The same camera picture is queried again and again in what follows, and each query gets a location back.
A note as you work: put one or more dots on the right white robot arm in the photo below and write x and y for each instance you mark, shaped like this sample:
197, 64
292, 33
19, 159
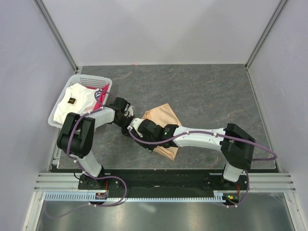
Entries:
235, 144

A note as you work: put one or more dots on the peach satin napkin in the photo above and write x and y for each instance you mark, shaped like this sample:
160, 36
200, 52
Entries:
162, 116

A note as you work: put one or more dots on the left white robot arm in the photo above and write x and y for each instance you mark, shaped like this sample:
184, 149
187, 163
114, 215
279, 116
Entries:
76, 135

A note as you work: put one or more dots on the left aluminium frame post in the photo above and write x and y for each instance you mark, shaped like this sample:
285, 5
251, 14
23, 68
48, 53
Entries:
56, 34

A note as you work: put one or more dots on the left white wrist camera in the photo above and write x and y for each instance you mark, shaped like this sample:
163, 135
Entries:
129, 112

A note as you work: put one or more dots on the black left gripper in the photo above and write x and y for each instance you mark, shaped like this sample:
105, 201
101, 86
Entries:
126, 132

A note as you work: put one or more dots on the right aluminium frame post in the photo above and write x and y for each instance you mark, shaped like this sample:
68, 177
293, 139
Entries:
268, 28

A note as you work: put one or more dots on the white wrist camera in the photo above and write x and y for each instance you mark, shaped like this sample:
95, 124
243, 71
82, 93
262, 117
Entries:
129, 112
134, 125

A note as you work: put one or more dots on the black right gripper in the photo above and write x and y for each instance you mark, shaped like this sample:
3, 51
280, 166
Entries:
149, 147

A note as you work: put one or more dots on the pink cloth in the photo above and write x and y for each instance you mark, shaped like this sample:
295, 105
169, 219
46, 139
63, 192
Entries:
100, 95

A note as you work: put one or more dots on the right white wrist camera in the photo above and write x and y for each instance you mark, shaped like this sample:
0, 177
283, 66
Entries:
134, 125

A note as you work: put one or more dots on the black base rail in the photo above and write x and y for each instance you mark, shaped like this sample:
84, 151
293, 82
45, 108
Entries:
165, 183

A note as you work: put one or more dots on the white cloth with logo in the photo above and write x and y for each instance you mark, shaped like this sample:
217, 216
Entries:
77, 99

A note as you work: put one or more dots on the aluminium frame post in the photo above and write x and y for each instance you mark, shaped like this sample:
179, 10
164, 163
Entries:
268, 28
56, 34

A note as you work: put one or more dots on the light blue cable duct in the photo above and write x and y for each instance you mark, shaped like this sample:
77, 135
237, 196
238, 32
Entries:
95, 197

